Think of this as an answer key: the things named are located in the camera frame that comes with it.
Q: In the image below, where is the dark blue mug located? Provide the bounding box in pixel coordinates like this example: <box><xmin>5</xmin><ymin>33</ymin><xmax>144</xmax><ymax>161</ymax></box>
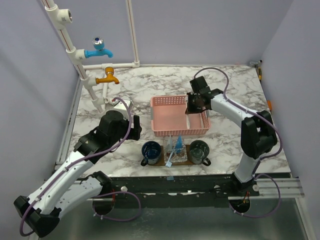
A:
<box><xmin>140</xmin><ymin>141</ymin><xmax>162</xmax><ymax>167</ymax></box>

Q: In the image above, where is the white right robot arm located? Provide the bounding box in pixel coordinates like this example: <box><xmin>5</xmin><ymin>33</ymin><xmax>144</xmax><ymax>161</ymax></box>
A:
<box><xmin>185</xmin><ymin>76</ymin><xmax>278</xmax><ymax>196</ymax></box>

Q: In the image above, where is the brown oval wooden tray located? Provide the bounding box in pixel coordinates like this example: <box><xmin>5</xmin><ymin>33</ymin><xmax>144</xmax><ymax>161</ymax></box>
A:
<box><xmin>153</xmin><ymin>144</ymin><xmax>195</xmax><ymax>167</ymax></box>

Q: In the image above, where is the pink perforated plastic basket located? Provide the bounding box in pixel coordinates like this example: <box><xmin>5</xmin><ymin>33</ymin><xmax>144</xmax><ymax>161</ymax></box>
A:
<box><xmin>150</xmin><ymin>95</ymin><xmax>211</xmax><ymax>137</ymax></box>

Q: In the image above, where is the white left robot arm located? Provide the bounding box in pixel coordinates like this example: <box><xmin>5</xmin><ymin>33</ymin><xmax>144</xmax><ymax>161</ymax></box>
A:
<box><xmin>13</xmin><ymin>110</ymin><xmax>142</xmax><ymax>238</ymax></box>

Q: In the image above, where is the orange plastic faucet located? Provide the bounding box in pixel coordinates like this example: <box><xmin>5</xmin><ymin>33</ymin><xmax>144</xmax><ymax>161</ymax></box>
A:
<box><xmin>95</xmin><ymin>67</ymin><xmax>120</xmax><ymax>85</ymax></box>

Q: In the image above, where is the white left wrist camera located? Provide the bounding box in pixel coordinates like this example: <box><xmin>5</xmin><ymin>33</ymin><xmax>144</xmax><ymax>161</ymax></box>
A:
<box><xmin>113</xmin><ymin>99</ymin><xmax>133</xmax><ymax>120</ymax></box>

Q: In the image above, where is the dark green ceramic mug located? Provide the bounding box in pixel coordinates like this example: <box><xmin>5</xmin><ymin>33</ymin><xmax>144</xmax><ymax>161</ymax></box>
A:
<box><xmin>189</xmin><ymin>140</ymin><xmax>211</xmax><ymax>167</ymax></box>

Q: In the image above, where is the yellow black tool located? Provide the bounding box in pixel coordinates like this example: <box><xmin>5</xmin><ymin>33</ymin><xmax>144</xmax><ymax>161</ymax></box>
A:
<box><xmin>257</xmin><ymin>60</ymin><xmax>263</xmax><ymax>82</ymax></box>

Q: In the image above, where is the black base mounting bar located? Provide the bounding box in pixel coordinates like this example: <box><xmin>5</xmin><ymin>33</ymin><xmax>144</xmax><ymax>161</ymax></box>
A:
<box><xmin>82</xmin><ymin>173</ymin><xmax>261</xmax><ymax>210</ymax></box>

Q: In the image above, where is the orange clip on wall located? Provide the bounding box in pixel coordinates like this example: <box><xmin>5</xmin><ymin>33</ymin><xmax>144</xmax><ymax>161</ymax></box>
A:
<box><xmin>267</xmin><ymin>100</ymin><xmax>272</xmax><ymax>111</ymax></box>

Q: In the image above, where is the white pvc pipe frame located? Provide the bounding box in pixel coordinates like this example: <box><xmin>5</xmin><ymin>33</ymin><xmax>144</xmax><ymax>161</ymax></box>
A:
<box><xmin>41</xmin><ymin>0</ymin><xmax>141</xmax><ymax>114</ymax></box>

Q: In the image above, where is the white pink toothbrush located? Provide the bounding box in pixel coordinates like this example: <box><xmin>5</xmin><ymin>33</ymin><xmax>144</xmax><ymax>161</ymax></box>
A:
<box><xmin>186</xmin><ymin>114</ymin><xmax>191</xmax><ymax>130</ymax></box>

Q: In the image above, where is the blue plastic faucet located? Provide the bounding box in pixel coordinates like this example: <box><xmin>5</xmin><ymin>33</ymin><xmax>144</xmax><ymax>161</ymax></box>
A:
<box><xmin>84</xmin><ymin>36</ymin><xmax>114</xmax><ymax>59</ymax></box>

